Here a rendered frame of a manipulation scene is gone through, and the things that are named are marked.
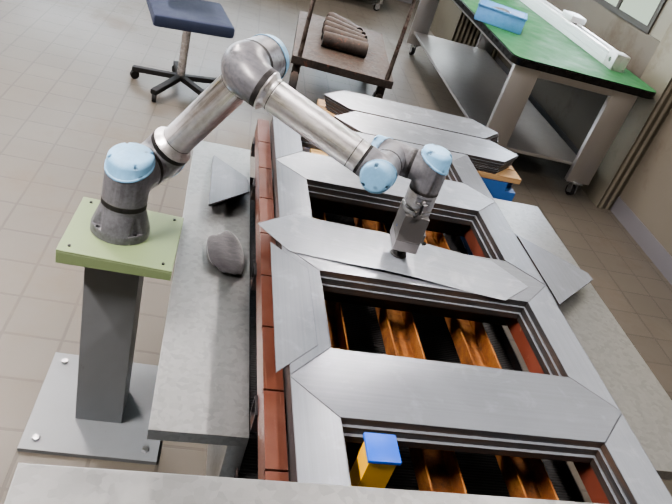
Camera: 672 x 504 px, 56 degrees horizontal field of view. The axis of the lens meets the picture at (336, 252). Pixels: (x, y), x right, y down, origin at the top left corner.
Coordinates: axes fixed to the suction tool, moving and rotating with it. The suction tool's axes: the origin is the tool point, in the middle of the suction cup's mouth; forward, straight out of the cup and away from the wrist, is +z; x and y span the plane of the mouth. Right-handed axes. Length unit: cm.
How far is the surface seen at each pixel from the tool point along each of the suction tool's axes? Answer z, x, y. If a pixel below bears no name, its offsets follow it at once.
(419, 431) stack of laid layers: 1, 0, -56
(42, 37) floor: 87, 201, 313
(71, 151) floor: 87, 134, 167
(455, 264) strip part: -0.6, -16.6, 2.0
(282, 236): -0.4, 30.5, -2.9
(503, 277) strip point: -0.5, -30.4, 1.2
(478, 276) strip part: -0.5, -22.6, -1.1
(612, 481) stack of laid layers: 2, -40, -60
